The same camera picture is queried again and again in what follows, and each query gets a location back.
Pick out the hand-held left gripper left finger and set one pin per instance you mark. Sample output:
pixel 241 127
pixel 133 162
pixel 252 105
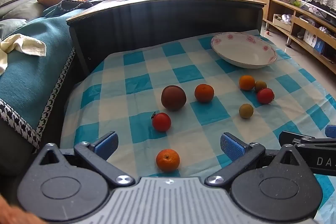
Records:
pixel 106 145

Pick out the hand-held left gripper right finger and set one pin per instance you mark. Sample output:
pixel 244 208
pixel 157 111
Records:
pixel 232 146

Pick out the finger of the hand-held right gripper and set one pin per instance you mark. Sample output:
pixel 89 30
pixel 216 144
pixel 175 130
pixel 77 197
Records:
pixel 331 131
pixel 290 137

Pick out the brown longan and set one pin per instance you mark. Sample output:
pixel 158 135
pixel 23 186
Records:
pixel 246 111
pixel 261 85

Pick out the red cherry tomato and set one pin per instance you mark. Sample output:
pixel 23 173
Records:
pixel 265 96
pixel 161 122

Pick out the orange mandarin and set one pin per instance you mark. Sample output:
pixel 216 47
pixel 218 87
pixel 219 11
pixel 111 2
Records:
pixel 204 93
pixel 168 160
pixel 246 82

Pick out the dark purple round fruit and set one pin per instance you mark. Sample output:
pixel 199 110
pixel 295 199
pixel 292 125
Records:
pixel 173 98

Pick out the white floral bowl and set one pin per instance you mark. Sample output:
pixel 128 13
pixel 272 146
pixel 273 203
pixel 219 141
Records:
pixel 241 52

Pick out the person's left hand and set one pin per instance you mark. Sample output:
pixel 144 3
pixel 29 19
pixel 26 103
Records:
pixel 15 213

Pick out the blue white carton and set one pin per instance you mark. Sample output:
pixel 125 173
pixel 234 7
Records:
pixel 315 41

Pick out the teal blanket houndstooth border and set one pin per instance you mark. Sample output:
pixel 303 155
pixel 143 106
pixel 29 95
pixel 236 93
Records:
pixel 31 82

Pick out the blue white checked tablecloth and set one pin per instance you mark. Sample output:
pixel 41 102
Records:
pixel 183 61

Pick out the wooden media cabinet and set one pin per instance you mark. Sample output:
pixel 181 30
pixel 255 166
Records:
pixel 302 19

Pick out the cream towel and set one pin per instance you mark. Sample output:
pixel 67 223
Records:
pixel 23 44

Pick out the dark knitted cloth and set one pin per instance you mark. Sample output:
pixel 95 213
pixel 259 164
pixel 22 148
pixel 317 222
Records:
pixel 76 3

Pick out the grey leather sofa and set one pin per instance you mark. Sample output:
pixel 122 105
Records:
pixel 23 1

